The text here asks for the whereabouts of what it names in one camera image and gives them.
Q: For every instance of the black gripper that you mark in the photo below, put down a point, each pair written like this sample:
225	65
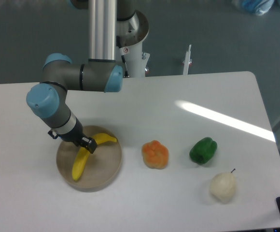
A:
76	136

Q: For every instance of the yellow banana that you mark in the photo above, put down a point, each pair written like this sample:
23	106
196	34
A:
83	155

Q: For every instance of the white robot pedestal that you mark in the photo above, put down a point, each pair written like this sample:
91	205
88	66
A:
131	34

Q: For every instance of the orange knotted bread roll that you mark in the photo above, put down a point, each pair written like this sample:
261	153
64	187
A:
155	155

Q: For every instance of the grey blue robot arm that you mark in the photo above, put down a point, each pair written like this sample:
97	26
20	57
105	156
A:
47	99

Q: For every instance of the white pear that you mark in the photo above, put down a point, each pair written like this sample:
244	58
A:
223	186

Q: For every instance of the blue plastic bag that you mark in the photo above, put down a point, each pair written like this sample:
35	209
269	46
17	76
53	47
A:
254	7

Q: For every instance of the green bell pepper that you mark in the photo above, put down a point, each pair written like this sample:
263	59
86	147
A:
203	150

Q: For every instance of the beige round plate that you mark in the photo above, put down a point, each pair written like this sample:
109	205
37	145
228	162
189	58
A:
100	168

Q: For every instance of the white stand leg bracket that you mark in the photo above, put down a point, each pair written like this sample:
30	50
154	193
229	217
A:
187	60

